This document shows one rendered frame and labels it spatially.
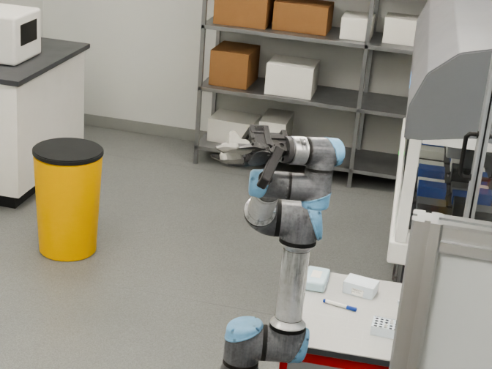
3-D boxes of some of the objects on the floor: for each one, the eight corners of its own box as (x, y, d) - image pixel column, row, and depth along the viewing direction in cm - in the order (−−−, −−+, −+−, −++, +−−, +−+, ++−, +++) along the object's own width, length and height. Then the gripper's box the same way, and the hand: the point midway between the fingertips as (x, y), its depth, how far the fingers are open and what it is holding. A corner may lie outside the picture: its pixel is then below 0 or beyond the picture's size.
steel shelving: (192, 163, 711) (208, -106, 637) (209, 144, 756) (225, -110, 682) (690, 240, 643) (772, -51, 569) (676, 214, 688) (750, -59, 614)
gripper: (276, 144, 247) (202, 141, 238) (293, 122, 238) (216, 118, 230) (282, 172, 243) (207, 170, 234) (299, 150, 234) (222, 147, 226)
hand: (218, 154), depth 231 cm, fingers open, 3 cm apart
